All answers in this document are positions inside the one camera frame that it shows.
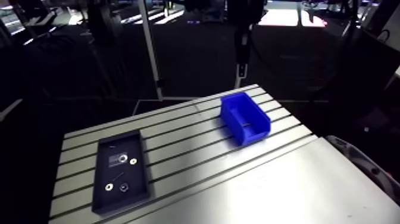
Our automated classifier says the pale holed strip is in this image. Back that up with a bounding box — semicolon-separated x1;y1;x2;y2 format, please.
324;135;400;206

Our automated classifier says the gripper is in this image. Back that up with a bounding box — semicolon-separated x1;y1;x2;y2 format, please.
227;0;266;65

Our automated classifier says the white post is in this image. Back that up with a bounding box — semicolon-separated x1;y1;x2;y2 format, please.
137;0;164;101

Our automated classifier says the black tray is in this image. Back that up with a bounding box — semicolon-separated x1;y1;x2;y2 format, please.
92;129;151;215

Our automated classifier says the blue bin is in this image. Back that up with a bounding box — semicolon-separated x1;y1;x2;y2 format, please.
220;91;272;147

